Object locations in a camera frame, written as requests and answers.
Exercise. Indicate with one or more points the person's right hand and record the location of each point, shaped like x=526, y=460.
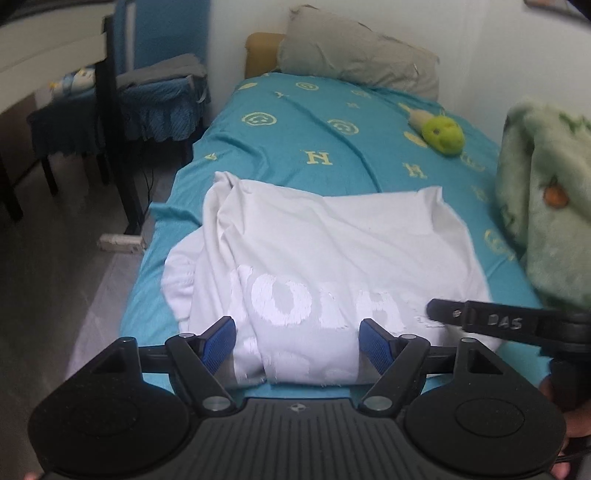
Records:
x=579, y=422

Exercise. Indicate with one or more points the small white plush toy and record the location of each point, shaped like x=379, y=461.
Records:
x=74, y=83

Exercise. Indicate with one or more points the brown padded headboard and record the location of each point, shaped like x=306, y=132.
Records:
x=259, y=53

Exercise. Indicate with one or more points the grey folded cloth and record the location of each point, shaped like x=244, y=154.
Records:
x=161, y=71

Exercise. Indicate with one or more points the grey pillow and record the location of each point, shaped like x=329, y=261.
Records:
x=355, y=50

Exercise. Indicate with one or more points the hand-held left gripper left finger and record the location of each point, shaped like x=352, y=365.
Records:
x=219, y=340

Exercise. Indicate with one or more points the green plush toy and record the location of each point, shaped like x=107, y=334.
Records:
x=443, y=134

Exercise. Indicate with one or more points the white table with black legs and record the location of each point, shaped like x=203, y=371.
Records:
x=46, y=46

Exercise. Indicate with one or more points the white power strip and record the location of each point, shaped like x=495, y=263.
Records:
x=121, y=243

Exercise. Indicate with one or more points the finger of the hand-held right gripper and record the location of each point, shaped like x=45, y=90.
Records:
x=445, y=311

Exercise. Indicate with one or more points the blue covered chair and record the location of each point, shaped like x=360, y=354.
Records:
x=161, y=41
x=64, y=124

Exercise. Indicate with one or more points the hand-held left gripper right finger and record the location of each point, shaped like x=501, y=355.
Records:
x=375, y=345

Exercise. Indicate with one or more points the white t-shirt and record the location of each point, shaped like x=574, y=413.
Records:
x=323, y=249

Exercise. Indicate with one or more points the green printed fleece blanket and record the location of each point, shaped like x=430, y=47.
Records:
x=549, y=184

